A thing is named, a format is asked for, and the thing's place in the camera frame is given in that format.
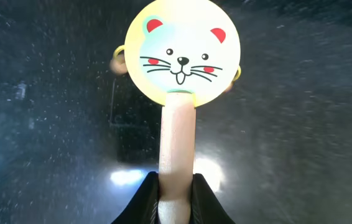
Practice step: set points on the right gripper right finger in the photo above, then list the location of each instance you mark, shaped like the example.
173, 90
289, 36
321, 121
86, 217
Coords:
205, 205

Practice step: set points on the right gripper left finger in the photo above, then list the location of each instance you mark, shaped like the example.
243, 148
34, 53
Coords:
145, 205

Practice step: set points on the yellow rattle drum toy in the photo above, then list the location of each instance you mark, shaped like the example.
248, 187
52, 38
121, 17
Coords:
179, 46

